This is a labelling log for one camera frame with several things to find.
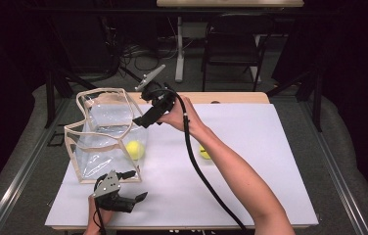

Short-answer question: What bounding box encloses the black metal stand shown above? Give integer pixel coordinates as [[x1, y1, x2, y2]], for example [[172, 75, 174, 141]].
[[43, 67, 90, 129], [265, 70, 324, 133]]

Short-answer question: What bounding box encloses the person's right hand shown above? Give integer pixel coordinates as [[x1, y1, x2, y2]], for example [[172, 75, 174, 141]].
[[157, 94, 207, 139]]

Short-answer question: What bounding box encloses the person's left hand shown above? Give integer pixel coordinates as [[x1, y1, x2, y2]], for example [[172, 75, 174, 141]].
[[85, 195, 115, 234]]

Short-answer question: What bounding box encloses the white-legged background table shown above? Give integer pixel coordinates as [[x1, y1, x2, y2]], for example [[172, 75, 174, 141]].
[[156, 0, 304, 84]]

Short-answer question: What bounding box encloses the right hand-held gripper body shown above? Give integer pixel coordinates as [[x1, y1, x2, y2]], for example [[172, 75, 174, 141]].
[[135, 64, 176, 115]]

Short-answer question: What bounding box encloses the black chair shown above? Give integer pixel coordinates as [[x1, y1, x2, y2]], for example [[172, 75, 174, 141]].
[[201, 13, 276, 93]]

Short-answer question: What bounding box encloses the black curtain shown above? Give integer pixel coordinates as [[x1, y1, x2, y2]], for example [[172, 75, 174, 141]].
[[0, 0, 43, 200], [318, 0, 368, 207]]

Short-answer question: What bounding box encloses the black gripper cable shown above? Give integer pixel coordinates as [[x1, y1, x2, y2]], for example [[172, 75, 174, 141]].
[[154, 88, 249, 233], [93, 199, 108, 235]]

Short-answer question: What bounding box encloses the yellow tennis ball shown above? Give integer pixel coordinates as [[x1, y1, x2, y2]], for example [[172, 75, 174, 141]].
[[125, 140, 146, 162], [199, 144, 212, 161]]

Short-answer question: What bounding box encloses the aluminium floor rail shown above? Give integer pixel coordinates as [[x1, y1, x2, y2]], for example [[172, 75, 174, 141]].
[[0, 97, 72, 235], [298, 97, 368, 235]]

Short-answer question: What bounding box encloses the transparent bag with beige trim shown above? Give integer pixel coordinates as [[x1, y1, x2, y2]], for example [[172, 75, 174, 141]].
[[64, 87, 151, 184]]

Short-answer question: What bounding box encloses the wooden table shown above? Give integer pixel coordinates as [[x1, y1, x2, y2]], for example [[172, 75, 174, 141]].
[[44, 91, 319, 231]]

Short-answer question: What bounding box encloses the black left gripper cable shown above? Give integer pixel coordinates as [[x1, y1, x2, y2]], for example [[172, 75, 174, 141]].
[[93, 199, 108, 235]]

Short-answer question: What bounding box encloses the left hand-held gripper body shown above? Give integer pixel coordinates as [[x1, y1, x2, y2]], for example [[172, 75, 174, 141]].
[[92, 169, 138, 213]]

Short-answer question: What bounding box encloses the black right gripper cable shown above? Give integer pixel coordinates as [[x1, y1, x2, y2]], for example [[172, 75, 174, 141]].
[[154, 88, 249, 233]]

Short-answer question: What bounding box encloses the black stand leg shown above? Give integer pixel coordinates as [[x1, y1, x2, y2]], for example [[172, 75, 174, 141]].
[[119, 67, 142, 84]]

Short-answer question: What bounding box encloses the tangle of floor cables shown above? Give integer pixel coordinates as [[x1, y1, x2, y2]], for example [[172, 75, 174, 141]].
[[119, 40, 180, 72]]

